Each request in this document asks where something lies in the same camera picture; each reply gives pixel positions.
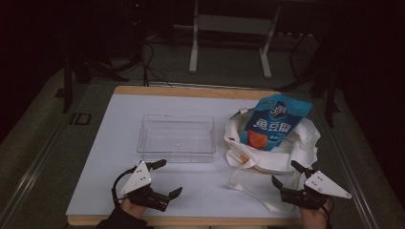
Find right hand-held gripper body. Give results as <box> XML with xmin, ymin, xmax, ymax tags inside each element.
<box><xmin>280</xmin><ymin>170</ymin><xmax>353</xmax><ymax>211</ymax></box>

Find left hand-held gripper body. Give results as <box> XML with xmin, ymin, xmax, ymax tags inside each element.
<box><xmin>119</xmin><ymin>159</ymin><xmax>171</xmax><ymax>213</ymax></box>

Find white cloth tote bag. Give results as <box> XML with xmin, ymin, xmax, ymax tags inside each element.
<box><xmin>224</xmin><ymin>107</ymin><xmax>322</xmax><ymax>214</ymax></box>

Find clear plastic container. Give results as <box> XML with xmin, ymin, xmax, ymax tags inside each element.
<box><xmin>137</xmin><ymin>114</ymin><xmax>218</xmax><ymax>164</ymax></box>

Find blue snack packet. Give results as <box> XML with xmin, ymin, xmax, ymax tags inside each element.
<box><xmin>239</xmin><ymin>94</ymin><xmax>313</xmax><ymax>152</ymax></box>

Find person's left hand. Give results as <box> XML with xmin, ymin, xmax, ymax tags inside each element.
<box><xmin>119</xmin><ymin>196</ymin><xmax>148</xmax><ymax>220</ymax></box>

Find person's right hand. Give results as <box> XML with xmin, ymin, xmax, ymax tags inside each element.
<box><xmin>298</xmin><ymin>199</ymin><xmax>332</xmax><ymax>229</ymax></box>

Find black metal stand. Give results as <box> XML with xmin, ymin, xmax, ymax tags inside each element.
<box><xmin>276</xmin><ymin>31</ymin><xmax>342</xmax><ymax>129</ymax></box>

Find black tripod stand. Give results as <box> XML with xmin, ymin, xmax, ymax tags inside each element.
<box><xmin>61</xmin><ymin>52</ymin><xmax>132</xmax><ymax>115</ymax></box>

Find white metal stand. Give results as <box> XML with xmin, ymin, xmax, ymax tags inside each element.
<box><xmin>188</xmin><ymin>0</ymin><xmax>283</xmax><ymax>80</ymax></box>

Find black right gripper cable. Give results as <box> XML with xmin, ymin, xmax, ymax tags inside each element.
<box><xmin>324</xmin><ymin>196</ymin><xmax>335</xmax><ymax>229</ymax></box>

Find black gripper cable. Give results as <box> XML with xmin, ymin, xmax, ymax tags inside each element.
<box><xmin>111</xmin><ymin>167</ymin><xmax>139</xmax><ymax>208</ymax></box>
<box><xmin>324</xmin><ymin>196</ymin><xmax>335</xmax><ymax>229</ymax></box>

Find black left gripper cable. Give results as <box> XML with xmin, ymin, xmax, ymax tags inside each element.
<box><xmin>111</xmin><ymin>167</ymin><xmax>139</xmax><ymax>208</ymax></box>

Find black floor cables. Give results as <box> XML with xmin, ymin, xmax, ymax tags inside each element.
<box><xmin>139</xmin><ymin>39</ymin><xmax>174</xmax><ymax>88</ymax></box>

